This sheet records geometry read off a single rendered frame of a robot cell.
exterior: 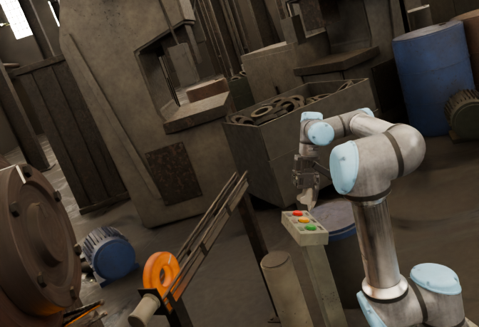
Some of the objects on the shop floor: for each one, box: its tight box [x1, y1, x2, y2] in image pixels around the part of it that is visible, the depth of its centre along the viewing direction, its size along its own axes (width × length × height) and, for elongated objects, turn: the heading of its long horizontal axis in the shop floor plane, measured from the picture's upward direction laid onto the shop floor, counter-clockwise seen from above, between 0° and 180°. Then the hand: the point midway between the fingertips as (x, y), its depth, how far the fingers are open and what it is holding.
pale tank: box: [188, 0, 254, 78], centre depth 920 cm, size 92×92×450 cm
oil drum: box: [391, 21, 475, 137], centre depth 374 cm, size 59×59×89 cm
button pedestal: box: [282, 211, 352, 327], centre depth 170 cm, size 16×24×62 cm, turn 61°
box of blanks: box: [221, 78, 380, 212], centre depth 345 cm, size 103×83×77 cm
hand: (311, 207), depth 155 cm, fingers closed
